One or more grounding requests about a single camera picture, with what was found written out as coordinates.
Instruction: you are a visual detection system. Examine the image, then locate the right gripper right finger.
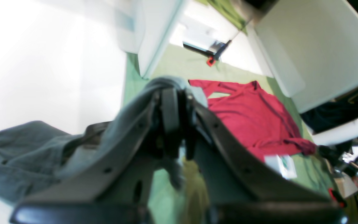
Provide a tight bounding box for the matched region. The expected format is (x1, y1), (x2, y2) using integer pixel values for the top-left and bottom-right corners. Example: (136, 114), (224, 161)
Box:
(179, 90), (348, 224)

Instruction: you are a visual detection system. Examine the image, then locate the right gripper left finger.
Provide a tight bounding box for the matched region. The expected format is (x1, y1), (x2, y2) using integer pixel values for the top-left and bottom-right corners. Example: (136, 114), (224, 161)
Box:
(10, 88), (179, 224)

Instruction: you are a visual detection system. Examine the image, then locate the dark grey t-shirt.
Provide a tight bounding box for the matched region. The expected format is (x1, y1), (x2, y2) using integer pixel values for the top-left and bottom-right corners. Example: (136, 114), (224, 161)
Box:
(0, 76), (207, 203)

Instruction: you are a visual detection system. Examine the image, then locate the red garment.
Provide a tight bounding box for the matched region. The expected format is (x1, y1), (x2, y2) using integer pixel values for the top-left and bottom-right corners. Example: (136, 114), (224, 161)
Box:
(189, 80), (316, 161)

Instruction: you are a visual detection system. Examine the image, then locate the red clamp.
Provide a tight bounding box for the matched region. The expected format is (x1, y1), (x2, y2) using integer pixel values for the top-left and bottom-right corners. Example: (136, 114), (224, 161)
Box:
(206, 50), (224, 67)

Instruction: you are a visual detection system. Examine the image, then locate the white table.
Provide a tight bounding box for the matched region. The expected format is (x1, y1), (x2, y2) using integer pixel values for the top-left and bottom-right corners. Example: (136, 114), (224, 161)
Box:
(255, 0), (358, 114)

